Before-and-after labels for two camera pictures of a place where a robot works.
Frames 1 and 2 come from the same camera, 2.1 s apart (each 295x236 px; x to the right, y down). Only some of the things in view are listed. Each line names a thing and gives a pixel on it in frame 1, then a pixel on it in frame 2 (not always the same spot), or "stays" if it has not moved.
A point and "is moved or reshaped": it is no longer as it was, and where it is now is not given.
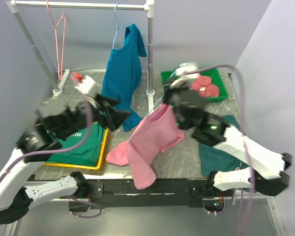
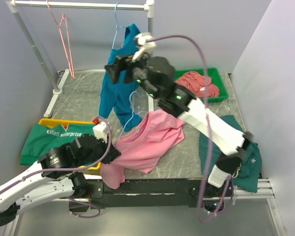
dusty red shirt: x=204 y=86 stays
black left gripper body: x=79 y=120 -> x=101 y=150
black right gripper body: x=172 y=95 -> x=136 y=70
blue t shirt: x=123 y=74 stays
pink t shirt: x=157 y=132 is moved or reshaped
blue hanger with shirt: x=117 y=28 stays
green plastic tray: x=214 y=74 stays
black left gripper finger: x=117 y=117 -> x=113 y=154
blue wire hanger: x=159 y=101 -> x=132 y=115
